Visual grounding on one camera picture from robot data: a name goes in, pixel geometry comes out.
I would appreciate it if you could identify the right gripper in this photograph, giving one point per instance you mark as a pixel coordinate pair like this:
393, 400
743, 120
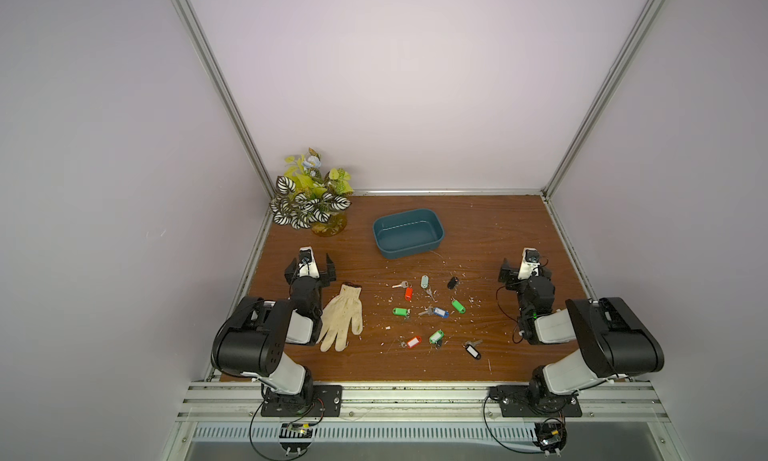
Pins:
508, 274

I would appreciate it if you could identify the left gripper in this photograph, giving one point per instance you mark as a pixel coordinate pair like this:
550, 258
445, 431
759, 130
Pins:
326, 278

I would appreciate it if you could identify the green tag key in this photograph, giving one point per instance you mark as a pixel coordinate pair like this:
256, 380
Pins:
401, 312
458, 306

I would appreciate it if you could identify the black framed tag key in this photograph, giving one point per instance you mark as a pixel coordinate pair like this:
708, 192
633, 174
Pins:
471, 347

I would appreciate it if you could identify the blue tag key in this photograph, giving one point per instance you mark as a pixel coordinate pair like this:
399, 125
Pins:
434, 311

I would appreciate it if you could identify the teal plastic storage box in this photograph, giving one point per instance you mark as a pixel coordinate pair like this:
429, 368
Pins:
408, 233

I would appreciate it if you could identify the red tag key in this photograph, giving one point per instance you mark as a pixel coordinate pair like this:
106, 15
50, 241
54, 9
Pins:
407, 289

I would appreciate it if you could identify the mint tag key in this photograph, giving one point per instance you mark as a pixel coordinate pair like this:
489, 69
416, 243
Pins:
425, 285

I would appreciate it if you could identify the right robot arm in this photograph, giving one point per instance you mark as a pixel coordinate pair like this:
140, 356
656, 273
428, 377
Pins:
612, 341

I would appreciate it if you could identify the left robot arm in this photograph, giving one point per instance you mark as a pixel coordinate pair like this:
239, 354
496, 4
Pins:
251, 342

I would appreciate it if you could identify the cream knit work glove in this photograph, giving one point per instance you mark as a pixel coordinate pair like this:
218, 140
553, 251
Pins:
341, 317

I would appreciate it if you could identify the potted plant in amber vase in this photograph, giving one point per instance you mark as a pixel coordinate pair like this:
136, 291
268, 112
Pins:
309, 198

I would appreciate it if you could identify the right connector board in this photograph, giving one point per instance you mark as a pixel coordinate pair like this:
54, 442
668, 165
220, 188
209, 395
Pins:
551, 436

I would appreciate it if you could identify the connector board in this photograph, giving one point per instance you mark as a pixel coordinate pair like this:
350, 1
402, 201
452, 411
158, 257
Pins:
295, 438
551, 436

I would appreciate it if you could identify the left connector board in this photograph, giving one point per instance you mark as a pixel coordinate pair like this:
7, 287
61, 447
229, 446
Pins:
295, 438

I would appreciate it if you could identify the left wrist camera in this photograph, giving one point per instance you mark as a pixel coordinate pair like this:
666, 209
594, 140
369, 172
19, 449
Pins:
307, 265

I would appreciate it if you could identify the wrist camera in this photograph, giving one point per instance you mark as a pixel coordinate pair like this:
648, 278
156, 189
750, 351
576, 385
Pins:
530, 263
307, 265

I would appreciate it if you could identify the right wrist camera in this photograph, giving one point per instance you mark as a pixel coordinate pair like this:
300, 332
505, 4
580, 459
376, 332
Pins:
530, 263

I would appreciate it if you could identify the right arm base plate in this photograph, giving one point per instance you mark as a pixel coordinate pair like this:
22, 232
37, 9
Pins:
523, 402

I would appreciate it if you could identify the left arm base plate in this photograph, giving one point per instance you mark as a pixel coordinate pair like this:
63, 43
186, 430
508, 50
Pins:
316, 401

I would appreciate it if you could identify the aluminium front rail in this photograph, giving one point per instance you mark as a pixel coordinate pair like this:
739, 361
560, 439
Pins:
426, 401

